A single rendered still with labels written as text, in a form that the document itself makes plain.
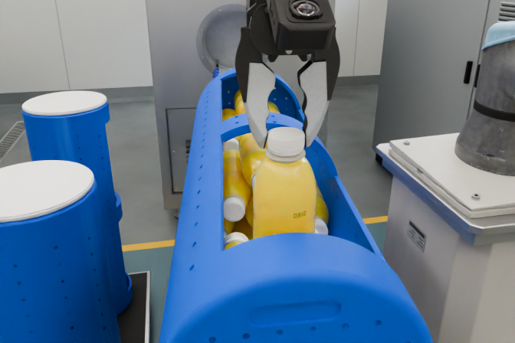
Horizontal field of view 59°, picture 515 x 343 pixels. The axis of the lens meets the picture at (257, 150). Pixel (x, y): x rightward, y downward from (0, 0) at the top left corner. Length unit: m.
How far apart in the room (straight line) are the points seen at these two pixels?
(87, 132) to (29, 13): 3.99
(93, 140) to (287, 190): 1.26
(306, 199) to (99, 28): 5.07
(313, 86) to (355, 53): 5.51
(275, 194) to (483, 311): 0.48
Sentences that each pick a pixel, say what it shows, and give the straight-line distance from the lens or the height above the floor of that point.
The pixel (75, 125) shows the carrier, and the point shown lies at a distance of 1.62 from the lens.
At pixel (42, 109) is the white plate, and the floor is 1.04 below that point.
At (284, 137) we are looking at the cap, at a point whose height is 1.32.
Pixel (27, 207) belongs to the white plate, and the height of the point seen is 1.04.
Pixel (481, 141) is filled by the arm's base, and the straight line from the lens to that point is 0.82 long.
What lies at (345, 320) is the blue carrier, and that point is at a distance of 0.45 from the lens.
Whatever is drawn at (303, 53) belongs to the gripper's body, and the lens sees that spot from 0.43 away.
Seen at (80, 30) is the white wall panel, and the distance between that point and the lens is 5.48.
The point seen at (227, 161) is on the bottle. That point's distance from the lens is 0.87.
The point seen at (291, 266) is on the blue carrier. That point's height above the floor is 1.23.
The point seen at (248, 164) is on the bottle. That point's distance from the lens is 0.77.
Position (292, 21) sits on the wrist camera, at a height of 1.44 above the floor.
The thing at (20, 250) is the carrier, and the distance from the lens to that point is 1.02.
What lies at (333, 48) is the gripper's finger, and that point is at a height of 1.41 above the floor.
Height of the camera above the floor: 1.48
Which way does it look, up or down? 22 degrees down
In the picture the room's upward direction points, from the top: straight up
